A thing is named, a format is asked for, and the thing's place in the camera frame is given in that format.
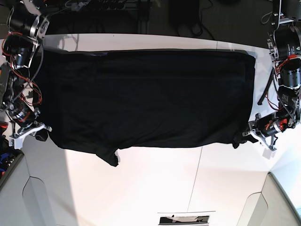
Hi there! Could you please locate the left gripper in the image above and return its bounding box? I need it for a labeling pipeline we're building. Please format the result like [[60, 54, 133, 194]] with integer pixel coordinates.
[[232, 113, 280, 151]]

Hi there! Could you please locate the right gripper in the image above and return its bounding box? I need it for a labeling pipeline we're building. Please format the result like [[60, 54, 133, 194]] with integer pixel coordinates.
[[9, 108, 52, 142]]

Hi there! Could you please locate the black t-shirt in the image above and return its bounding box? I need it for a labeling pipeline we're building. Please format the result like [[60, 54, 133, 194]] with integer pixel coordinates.
[[35, 49, 255, 167]]

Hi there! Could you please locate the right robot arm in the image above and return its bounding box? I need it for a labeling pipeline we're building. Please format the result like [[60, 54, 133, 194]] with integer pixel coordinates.
[[0, 0, 51, 148]]

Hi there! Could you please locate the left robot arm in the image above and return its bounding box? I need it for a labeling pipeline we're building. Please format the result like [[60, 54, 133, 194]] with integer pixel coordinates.
[[233, 0, 301, 152]]

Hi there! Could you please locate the grey bin at left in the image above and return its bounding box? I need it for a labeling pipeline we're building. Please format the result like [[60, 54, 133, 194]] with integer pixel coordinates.
[[0, 141, 56, 226]]

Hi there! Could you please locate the grey panel at right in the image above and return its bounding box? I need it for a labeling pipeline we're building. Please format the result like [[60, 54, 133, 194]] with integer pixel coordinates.
[[237, 172, 301, 226]]

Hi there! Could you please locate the printed paper sheet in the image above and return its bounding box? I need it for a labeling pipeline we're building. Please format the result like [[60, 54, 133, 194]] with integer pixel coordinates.
[[158, 211, 216, 226]]

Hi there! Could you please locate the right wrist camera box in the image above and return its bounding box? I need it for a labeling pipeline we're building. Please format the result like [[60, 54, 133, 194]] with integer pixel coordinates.
[[8, 136, 24, 149]]

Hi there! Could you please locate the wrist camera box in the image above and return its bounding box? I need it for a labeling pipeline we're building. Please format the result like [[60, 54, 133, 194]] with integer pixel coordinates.
[[8, 136, 24, 149], [262, 148, 276, 159]]

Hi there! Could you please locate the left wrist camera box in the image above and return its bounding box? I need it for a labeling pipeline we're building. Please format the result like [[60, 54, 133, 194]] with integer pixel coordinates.
[[262, 148, 276, 159]]

